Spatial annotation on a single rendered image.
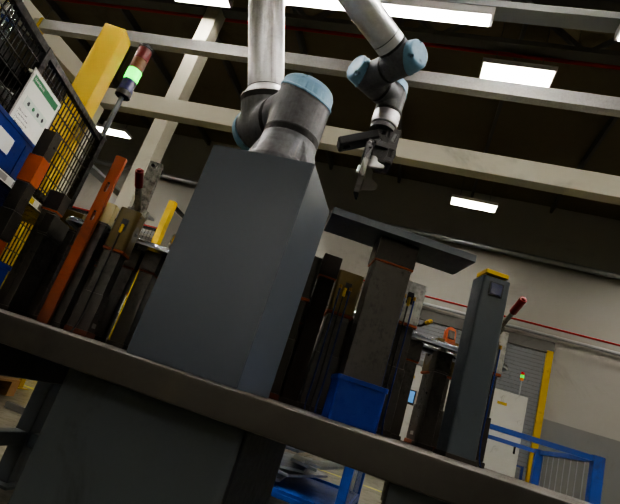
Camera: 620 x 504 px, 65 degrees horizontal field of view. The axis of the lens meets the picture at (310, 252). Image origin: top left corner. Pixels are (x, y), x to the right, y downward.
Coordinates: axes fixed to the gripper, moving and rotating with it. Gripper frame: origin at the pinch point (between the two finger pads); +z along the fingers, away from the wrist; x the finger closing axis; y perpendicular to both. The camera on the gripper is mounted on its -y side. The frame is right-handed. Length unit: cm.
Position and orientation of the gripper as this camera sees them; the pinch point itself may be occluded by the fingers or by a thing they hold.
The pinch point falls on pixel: (356, 188)
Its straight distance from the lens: 132.0
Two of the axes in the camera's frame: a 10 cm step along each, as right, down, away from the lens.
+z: -3.0, 9.1, -2.9
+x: -0.3, 3.0, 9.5
